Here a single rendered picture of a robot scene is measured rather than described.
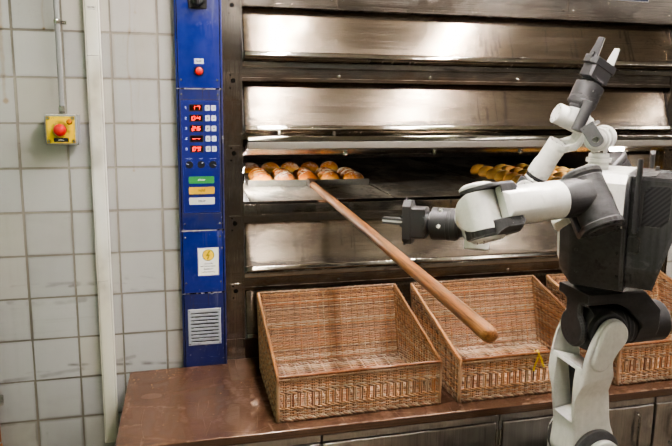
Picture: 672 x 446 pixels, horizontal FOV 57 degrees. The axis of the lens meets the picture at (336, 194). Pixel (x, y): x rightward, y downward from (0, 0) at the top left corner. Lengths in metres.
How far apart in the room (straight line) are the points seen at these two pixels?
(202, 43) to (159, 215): 0.63
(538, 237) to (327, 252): 0.91
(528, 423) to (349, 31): 1.51
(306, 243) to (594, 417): 1.15
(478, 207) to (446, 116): 1.12
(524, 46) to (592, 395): 1.37
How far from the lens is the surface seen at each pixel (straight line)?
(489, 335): 1.11
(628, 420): 2.54
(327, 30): 2.36
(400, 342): 2.47
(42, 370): 2.54
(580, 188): 1.51
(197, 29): 2.26
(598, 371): 1.83
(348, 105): 2.36
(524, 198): 1.41
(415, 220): 1.69
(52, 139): 2.26
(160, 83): 2.28
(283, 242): 2.38
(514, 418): 2.29
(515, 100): 2.63
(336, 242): 2.42
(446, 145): 2.33
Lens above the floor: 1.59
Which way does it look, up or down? 9 degrees down
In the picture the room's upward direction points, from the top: 1 degrees clockwise
